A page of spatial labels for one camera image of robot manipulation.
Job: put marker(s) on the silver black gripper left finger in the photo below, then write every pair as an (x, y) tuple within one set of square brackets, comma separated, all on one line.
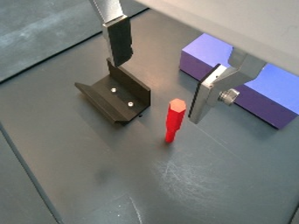
[(116, 29)]

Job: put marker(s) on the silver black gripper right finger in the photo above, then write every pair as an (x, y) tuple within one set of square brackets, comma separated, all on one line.
[(217, 87)]

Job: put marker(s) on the red hexagonal peg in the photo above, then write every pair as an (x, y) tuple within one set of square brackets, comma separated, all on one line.
[(174, 119)]

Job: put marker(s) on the purple base board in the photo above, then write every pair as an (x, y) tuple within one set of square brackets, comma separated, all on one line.
[(270, 96)]

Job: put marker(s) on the black angled bracket holder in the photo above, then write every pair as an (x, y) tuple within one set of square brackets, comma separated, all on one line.
[(120, 96)]

